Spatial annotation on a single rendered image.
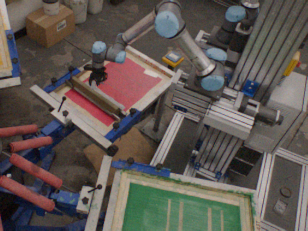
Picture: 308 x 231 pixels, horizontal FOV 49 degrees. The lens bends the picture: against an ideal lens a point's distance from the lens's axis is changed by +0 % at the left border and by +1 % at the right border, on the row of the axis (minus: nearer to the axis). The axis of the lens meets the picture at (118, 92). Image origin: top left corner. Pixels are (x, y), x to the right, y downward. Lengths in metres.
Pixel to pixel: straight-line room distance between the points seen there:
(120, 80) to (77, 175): 1.04
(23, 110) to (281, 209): 2.48
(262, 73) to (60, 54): 2.60
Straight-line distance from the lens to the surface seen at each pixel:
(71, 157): 3.12
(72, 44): 4.23
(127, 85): 2.37
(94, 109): 2.20
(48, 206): 1.73
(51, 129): 2.01
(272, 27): 1.96
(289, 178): 3.22
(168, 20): 1.61
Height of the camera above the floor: 2.64
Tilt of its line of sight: 47 degrees down
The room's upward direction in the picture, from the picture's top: 6 degrees clockwise
